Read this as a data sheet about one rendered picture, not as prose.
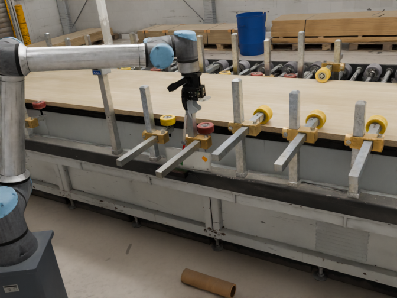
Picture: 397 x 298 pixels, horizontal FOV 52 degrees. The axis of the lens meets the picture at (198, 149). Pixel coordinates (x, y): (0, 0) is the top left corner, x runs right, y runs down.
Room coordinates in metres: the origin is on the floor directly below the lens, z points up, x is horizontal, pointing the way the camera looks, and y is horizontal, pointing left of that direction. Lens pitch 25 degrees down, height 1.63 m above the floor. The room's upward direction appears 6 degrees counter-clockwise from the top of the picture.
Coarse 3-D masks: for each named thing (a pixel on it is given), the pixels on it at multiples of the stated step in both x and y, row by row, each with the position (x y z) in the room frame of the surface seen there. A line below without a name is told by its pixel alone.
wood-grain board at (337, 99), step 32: (32, 96) 2.70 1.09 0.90; (64, 96) 2.61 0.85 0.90; (96, 96) 2.54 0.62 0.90; (128, 96) 2.46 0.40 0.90; (160, 96) 2.39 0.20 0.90; (224, 96) 2.26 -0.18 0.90; (256, 96) 2.20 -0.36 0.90; (288, 96) 2.14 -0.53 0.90; (320, 96) 2.09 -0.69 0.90; (352, 96) 2.03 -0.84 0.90; (384, 96) 1.98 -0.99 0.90; (320, 128) 1.65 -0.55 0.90; (352, 128) 1.62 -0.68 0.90
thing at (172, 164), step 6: (192, 144) 1.72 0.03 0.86; (198, 144) 1.73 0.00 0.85; (186, 150) 1.66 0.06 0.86; (192, 150) 1.68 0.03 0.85; (174, 156) 1.61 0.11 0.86; (180, 156) 1.60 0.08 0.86; (186, 156) 1.64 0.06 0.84; (168, 162) 1.56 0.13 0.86; (174, 162) 1.56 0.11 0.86; (180, 162) 1.59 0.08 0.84; (162, 168) 1.51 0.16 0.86; (168, 168) 1.52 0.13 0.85; (174, 168) 1.55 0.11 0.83; (156, 174) 1.48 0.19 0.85; (162, 174) 1.48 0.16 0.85
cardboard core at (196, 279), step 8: (184, 272) 1.75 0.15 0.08; (192, 272) 1.74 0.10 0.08; (184, 280) 1.73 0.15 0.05; (192, 280) 1.70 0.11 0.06; (200, 280) 1.69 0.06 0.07; (208, 280) 1.67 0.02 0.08; (216, 280) 1.66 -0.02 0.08; (224, 280) 1.67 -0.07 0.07; (200, 288) 1.67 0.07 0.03; (208, 288) 1.65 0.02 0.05; (216, 288) 1.63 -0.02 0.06; (224, 288) 1.61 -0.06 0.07; (232, 288) 1.65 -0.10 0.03; (224, 296) 1.60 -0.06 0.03; (232, 296) 1.61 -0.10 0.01
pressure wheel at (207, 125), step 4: (200, 124) 1.84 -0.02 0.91; (204, 124) 1.82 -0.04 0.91; (208, 124) 1.84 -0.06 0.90; (212, 124) 1.82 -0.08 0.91; (200, 128) 1.80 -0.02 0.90; (204, 128) 1.79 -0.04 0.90; (208, 128) 1.79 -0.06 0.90; (212, 128) 1.80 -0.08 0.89; (200, 132) 1.80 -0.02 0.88; (204, 132) 1.79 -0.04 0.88; (208, 132) 1.79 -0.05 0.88
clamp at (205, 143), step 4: (196, 136) 1.78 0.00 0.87; (200, 136) 1.78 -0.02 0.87; (208, 136) 1.77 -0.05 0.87; (188, 140) 1.78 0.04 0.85; (192, 140) 1.77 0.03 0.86; (200, 140) 1.75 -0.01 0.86; (204, 140) 1.73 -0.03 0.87; (208, 140) 1.74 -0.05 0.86; (188, 144) 1.78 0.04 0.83; (204, 144) 1.74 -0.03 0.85; (208, 144) 1.74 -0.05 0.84; (204, 148) 1.74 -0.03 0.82
